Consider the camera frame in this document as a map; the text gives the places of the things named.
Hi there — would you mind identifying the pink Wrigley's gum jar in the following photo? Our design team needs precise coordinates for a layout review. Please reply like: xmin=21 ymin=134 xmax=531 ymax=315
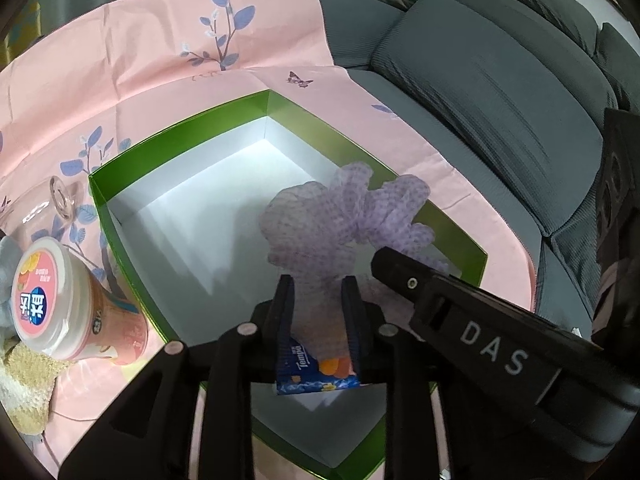
xmin=11 ymin=236 xmax=148 ymax=365

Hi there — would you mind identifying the yellow white fluffy towel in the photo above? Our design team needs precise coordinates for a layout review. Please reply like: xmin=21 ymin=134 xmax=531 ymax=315
xmin=1 ymin=338 xmax=72 ymax=436

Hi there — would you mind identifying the purple mesh bath puff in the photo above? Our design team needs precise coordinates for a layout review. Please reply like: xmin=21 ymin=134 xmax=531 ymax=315
xmin=259 ymin=162 xmax=449 ymax=360

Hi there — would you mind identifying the light blue plush elephant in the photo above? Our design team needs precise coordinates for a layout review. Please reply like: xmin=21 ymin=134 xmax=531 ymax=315
xmin=0 ymin=236 xmax=23 ymax=330

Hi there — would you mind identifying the blue Tempo tissue pack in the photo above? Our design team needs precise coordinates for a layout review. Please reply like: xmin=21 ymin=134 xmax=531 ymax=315
xmin=276 ymin=338 xmax=360 ymax=396

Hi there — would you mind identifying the clear glass jar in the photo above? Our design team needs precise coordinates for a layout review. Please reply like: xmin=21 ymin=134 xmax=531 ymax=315
xmin=1 ymin=176 xmax=75 ymax=247

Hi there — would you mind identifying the pink floral cloth sheet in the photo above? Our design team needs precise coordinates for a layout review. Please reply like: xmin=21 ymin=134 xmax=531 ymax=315
xmin=0 ymin=0 xmax=539 ymax=480

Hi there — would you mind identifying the grey sofa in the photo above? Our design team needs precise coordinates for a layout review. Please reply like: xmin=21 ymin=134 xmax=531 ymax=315
xmin=319 ymin=0 xmax=639 ymax=336

